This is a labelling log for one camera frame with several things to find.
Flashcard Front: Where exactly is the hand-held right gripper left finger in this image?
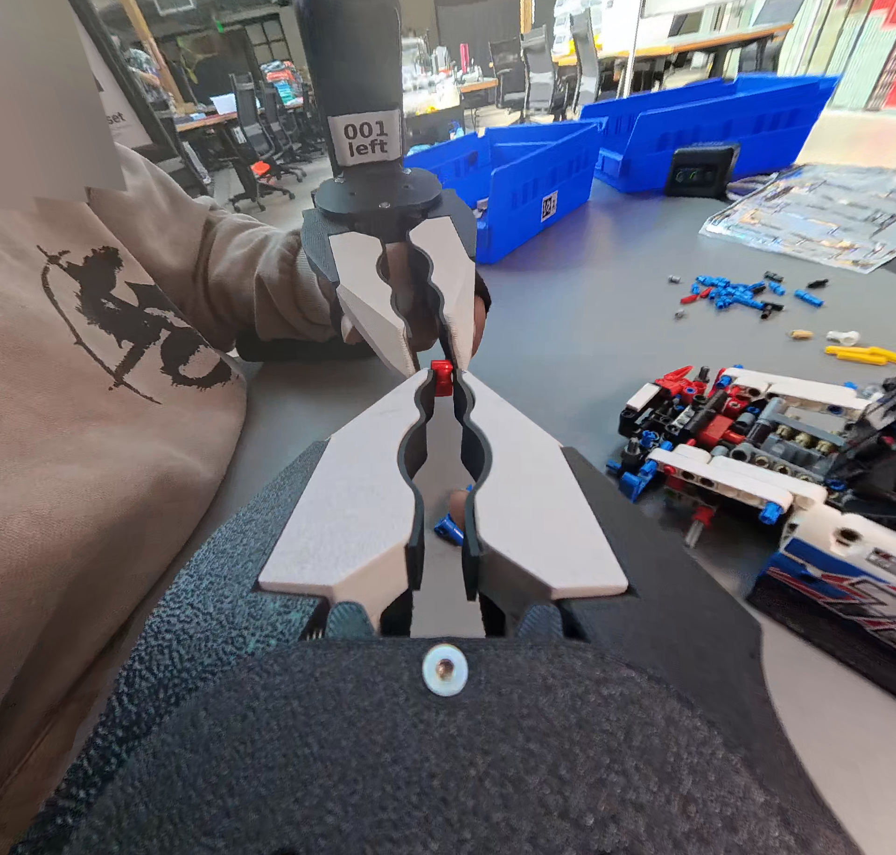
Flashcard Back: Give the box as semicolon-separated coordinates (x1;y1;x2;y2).
258;368;442;635

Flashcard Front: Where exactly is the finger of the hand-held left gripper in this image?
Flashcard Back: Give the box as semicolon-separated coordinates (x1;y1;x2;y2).
328;232;428;376
406;215;480;373

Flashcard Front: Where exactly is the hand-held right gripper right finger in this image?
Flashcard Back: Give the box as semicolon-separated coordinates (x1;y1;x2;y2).
451;371;631;638

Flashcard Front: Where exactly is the person's left forearm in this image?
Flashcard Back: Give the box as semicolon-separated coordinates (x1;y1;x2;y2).
189;197;344;355

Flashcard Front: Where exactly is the grey desk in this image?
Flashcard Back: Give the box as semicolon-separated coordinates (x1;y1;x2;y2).
63;110;896;855

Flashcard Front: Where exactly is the person's left hand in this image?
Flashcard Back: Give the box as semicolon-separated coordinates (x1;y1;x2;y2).
470;283;490;364

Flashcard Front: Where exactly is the blue bin with square label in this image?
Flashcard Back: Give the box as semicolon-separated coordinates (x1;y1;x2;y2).
405;119;607;267

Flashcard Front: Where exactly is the black office chair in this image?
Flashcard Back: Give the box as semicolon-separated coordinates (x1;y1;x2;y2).
490;36;526;112
227;71;310;214
570;8;604;109
521;26;562;119

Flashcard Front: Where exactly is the toy brick car model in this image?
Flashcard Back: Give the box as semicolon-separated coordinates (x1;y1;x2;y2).
605;364;896;695

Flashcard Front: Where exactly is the framed white sign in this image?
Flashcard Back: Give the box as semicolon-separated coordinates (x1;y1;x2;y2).
70;1;152;151

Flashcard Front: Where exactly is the person's beige hoodie torso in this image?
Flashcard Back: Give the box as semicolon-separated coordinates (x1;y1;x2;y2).
0;145;249;828

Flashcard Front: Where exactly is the black charging dock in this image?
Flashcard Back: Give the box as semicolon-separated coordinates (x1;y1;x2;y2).
664;143;742;200

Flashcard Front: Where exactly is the pile of small brick pins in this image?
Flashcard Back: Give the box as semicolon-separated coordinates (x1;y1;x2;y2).
668;271;831;321

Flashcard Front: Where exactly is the long blue plastic bin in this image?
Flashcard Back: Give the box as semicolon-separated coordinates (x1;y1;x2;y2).
580;73;840;195

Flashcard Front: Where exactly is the yellow brick beam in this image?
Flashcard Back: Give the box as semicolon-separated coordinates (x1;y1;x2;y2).
825;344;896;367

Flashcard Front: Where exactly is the shiny sticker sheet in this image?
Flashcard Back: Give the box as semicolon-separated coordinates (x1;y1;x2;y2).
700;162;896;274

